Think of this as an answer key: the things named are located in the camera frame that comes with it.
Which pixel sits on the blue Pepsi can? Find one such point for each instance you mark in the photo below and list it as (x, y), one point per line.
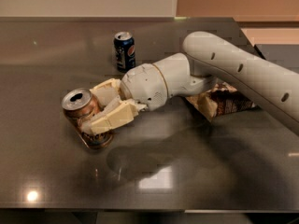
(124, 45)

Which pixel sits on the orange soda can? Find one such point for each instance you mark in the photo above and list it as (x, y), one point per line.
(81, 105)

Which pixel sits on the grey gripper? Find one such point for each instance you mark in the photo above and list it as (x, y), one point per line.
(144, 85)

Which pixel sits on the brown chip bag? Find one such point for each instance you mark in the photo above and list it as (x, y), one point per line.
(223, 99)

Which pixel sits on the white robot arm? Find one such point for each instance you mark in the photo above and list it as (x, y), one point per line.
(206, 57)

